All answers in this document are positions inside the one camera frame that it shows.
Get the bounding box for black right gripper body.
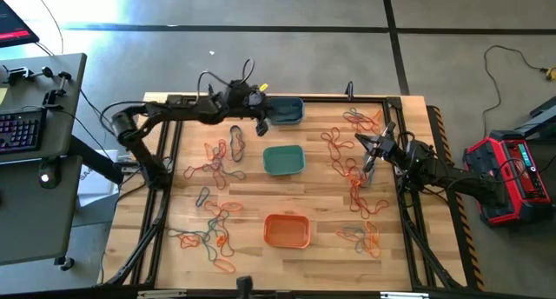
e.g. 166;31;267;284
374;122;398;161

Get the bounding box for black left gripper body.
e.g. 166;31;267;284
236;83;269;137

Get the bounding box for wide blue rubber band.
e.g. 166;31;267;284
274;103;301;122

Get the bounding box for green rubber band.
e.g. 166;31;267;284
205;216;230;265
167;227;210;244

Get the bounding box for blue-grey plastic basket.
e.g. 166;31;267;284
268;96;305;126

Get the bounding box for green plastic basket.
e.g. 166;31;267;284
262;144;307;177

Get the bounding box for orange plastic basket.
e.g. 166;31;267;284
263;213;312;249

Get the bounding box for red black power station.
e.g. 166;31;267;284
461;130;556;228

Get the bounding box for black yellow hazard tape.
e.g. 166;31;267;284
427;105;487;292

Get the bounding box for grey metal stand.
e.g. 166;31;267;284
513;95;556;140

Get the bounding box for black desk leg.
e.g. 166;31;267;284
68;135;125;186

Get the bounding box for white cardboard box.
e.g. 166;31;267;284
77;149;122;209

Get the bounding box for black desk clamp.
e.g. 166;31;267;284
42;83;70;110

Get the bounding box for black computer mouse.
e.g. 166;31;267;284
37;156;62;190

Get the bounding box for grey desk top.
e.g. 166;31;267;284
0;52;88;164
0;154;84;266

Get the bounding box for black backlit keyboard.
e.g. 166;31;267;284
0;106;48;156

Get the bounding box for silver desk clamp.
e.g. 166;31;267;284
1;64;36;86

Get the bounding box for black caster wheel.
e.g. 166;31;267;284
54;256;76;272

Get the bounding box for monitor with red bar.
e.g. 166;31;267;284
0;0;41;50

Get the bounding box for black floor cable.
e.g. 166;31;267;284
480;44;549;127

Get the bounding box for silver metal bracket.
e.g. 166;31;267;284
380;291;431;299
136;289;188;299

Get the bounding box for black desk cables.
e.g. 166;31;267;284
79;88;117;137

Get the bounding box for black upright bracket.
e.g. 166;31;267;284
236;275;255;299

